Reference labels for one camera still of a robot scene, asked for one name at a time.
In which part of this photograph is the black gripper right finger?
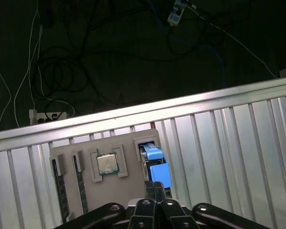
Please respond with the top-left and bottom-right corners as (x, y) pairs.
(154, 181), (270, 229)

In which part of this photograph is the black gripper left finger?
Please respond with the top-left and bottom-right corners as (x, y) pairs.
(53, 181), (158, 229)

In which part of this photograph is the hard disk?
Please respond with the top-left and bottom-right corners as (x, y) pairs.
(139, 141), (173, 191)

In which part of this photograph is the grey parts rack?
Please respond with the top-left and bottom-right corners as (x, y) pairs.
(49, 128), (174, 225)

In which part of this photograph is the silver CPU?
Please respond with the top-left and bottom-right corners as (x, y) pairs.
(97, 154), (121, 176)

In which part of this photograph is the dark RAM stick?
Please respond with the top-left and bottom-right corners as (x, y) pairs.
(51, 159), (70, 223)
(72, 155), (90, 215)

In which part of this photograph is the white power strip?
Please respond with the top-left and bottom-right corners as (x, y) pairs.
(29, 108), (70, 125)
(168, 0), (187, 26)

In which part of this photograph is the blue floor cable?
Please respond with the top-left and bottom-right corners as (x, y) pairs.
(147, 0), (227, 88)

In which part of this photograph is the black coiled floor cable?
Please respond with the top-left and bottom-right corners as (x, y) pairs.
(35, 46), (99, 115)

